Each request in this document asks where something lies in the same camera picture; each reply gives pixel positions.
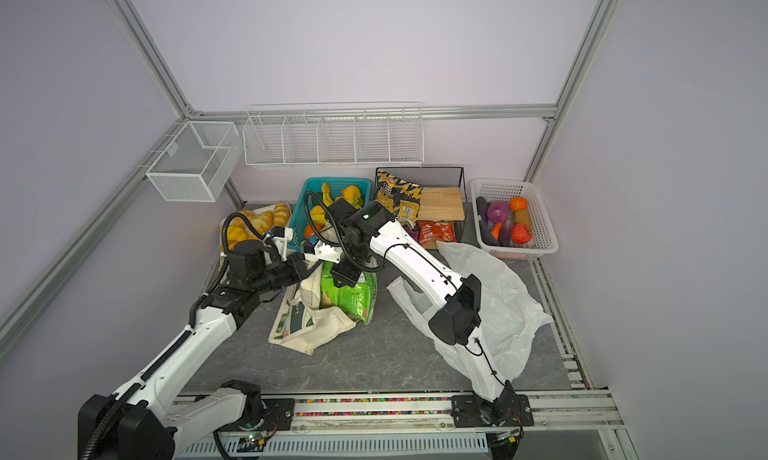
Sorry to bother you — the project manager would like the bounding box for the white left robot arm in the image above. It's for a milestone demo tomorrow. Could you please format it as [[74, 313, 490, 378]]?
[[77, 226, 311, 459]]

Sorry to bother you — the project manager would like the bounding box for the croissant bread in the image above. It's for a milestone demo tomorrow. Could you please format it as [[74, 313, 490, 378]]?
[[230, 210, 253, 229], [224, 226, 249, 249]]

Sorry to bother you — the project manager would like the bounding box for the red chips bag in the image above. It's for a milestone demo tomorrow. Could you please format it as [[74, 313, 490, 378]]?
[[418, 221, 457, 248]]

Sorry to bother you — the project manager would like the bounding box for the white mesh wall box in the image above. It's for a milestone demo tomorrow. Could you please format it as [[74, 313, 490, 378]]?
[[146, 121, 244, 203]]

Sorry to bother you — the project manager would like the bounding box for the black mesh wooden shelf rack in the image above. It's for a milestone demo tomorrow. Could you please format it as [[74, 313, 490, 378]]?
[[373, 166, 467, 247]]

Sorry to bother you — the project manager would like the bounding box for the striped bread loaf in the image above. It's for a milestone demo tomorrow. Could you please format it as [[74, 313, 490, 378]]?
[[245, 210, 273, 239]]

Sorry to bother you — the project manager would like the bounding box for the brown potato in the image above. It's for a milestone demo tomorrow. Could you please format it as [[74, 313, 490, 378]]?
[[513, 210, 532, 228]]

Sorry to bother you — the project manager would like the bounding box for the white plastic vegetable basket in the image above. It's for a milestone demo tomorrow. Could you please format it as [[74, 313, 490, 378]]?
[[470, 178, 559, 260]]

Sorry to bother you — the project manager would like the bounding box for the beige canvas tote bag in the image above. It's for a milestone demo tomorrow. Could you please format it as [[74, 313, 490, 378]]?
[[268, 262, 367, 355]]

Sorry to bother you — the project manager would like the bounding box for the white wire wall rack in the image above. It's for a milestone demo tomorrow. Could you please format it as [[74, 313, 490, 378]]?
[[242, 102, 425, 167]]

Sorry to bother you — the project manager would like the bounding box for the purple onion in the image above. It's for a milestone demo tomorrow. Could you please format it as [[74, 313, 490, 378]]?
[[486, 200, 509, 224]]

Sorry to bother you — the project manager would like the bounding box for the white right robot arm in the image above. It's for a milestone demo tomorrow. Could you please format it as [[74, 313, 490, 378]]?
[[303, 191, 534, 429]]

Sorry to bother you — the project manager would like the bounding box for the white bread tray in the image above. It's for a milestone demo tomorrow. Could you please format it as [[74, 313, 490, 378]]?
[[220, 202, 293, 277]]

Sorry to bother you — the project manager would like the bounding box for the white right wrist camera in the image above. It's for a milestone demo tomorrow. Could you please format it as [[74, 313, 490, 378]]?
[[302, 241, 343, 263]]

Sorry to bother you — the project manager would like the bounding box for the croissant bread top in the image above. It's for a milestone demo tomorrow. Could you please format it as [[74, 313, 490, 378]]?
[[230, 210, 253, 229]]

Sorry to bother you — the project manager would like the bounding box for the orange pumpkin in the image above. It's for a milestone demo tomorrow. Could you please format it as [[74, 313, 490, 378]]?
[[508, 196, 528, 212]]

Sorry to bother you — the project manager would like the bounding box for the croissant bread left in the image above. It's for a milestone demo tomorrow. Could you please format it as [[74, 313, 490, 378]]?
[[224, 226, 249, 249]]

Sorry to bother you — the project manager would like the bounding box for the yellow black chips bag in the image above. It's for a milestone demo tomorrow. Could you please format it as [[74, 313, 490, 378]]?
[[376, 168, 423, 226]]

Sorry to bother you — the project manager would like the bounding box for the white plastic grocery bag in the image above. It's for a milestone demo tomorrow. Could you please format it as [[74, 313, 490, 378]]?
[[387, 243, 553, 401]]

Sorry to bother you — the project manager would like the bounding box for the orange carrot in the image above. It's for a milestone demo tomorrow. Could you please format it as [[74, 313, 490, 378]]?
[[491, 223, 502, 241]]

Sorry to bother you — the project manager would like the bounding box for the dark eggplant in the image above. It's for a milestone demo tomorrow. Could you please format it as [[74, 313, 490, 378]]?
[[475, 196, 488, 222], [478, 219, 499, 246]]

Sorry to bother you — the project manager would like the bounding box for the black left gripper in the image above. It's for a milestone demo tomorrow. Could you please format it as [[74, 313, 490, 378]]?
[[251, 251, 319, 295]]

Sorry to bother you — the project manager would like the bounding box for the red tomato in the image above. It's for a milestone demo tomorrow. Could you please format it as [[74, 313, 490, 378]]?
[[510, 223, 533, 245]]

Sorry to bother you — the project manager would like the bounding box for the teal plastic fruit basket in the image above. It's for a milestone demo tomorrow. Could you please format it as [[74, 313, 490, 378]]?
[[288, 177, 373, 251]]

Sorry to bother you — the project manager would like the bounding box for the green snack bag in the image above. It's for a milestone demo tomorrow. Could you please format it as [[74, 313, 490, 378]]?
[[320, 262, 377, 324]]

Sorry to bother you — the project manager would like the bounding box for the purple sweet potato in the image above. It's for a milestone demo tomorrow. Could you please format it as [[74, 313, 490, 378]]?
[[498, 219, 513, 247]]

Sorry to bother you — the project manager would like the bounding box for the striped bread right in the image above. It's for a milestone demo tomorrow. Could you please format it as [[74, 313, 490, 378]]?
[[273, 202, 291, 227]]

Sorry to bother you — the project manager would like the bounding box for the yellow banana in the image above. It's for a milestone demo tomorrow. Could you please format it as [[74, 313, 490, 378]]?
[[321, 183, 345, 207]]

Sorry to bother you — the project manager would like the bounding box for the orange fruit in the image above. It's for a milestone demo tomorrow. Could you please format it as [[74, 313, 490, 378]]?
[[342, 185, 362, 203]]

